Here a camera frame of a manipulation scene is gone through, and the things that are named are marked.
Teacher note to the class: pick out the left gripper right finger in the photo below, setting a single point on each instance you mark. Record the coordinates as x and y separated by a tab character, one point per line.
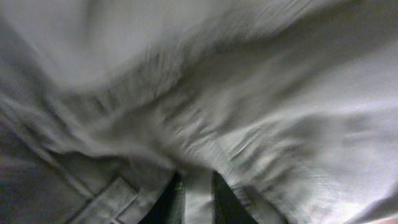
228	209

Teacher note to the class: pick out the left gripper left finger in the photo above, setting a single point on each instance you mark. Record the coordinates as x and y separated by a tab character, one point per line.
169	207

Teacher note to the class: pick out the grey shorts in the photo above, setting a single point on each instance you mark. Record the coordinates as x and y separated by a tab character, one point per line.
293	103

